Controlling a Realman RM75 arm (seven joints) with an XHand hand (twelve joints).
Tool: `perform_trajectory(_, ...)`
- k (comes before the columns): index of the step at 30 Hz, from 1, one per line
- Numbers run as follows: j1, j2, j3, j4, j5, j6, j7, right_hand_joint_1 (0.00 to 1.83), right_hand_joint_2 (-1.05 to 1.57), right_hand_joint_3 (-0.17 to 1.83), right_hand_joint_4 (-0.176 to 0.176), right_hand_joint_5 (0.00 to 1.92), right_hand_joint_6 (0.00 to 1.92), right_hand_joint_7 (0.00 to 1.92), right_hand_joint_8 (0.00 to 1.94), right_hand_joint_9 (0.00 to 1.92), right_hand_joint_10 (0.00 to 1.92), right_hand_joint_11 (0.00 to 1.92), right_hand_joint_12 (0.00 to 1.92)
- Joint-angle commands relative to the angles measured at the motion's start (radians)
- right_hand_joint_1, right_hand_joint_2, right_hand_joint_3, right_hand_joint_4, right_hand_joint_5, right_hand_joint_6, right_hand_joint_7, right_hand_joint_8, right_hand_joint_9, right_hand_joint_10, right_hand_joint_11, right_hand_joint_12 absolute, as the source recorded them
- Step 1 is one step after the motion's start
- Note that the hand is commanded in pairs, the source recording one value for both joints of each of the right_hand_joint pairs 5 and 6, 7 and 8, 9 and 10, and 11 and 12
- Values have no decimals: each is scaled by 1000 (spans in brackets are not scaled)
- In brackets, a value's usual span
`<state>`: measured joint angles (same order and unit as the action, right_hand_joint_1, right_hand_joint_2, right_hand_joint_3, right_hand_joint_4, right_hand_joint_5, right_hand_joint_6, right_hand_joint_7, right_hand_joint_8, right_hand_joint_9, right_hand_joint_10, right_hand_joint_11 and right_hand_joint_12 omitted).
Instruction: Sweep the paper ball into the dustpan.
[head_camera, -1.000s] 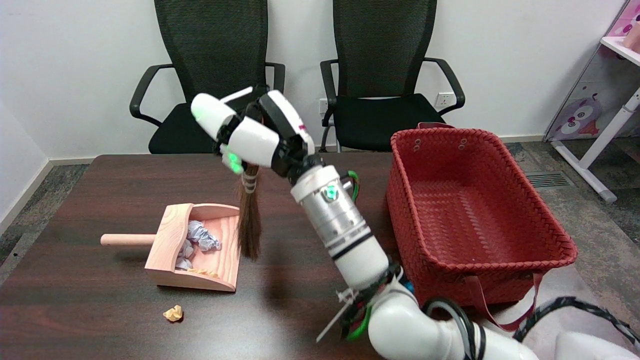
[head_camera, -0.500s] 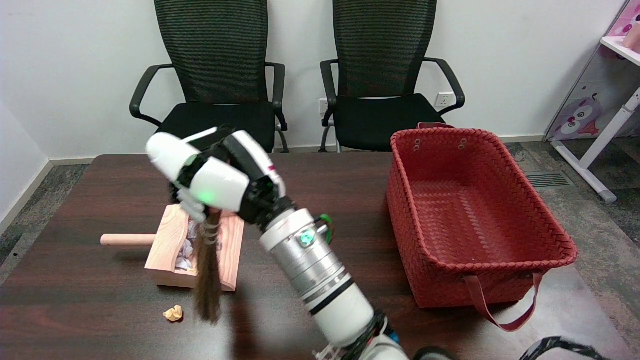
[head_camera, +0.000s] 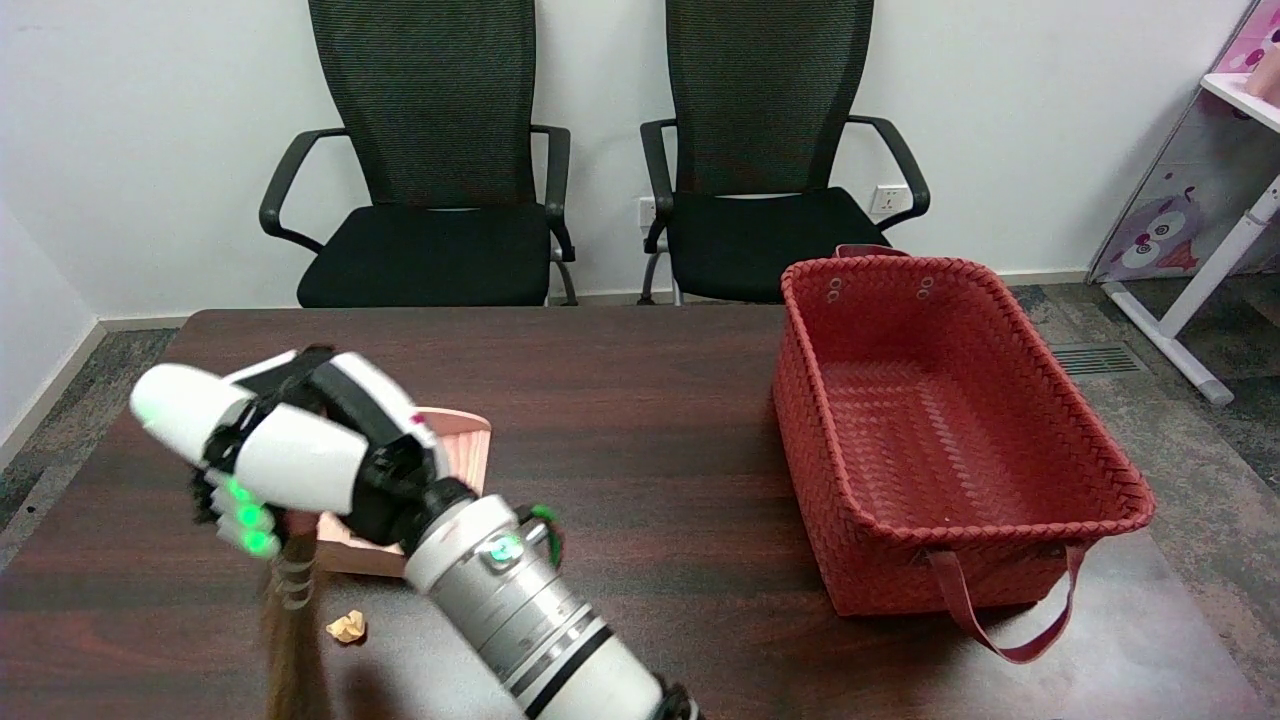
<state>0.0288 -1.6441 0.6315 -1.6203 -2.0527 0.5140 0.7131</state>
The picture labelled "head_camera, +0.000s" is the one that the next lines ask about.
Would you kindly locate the pink owl print shelf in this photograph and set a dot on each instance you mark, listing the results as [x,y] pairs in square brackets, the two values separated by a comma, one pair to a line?
[1180,180]

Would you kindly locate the yellow paper ball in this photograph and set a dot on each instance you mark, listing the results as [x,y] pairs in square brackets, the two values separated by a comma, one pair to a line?
[347,627]

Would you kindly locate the floor vent grille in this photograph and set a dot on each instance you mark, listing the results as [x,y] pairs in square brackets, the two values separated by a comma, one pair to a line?
[1098,360]

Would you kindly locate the white desk leg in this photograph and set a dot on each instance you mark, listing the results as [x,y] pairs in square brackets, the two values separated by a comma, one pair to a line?
[1200,290]

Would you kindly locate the black mesh office chair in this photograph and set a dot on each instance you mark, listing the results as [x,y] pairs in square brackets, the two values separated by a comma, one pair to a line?
[430,250]
[760,240]

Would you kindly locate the brown straw hand broom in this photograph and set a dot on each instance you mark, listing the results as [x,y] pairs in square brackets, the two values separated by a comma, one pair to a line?
[295,650]

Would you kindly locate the white wall socket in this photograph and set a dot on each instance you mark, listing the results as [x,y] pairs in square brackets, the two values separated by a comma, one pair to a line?
[888,199]
[646,211]

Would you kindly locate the red woven basket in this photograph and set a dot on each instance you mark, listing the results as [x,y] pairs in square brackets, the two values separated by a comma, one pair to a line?
[950,420]

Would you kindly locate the wooden dustpan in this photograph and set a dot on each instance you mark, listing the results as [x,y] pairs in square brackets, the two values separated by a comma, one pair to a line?
[465,450]

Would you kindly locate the pink cup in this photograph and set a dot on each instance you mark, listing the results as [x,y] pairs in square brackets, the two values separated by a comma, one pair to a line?
[1268,75]

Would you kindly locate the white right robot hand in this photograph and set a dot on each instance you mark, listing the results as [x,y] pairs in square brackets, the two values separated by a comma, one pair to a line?
[300,460]

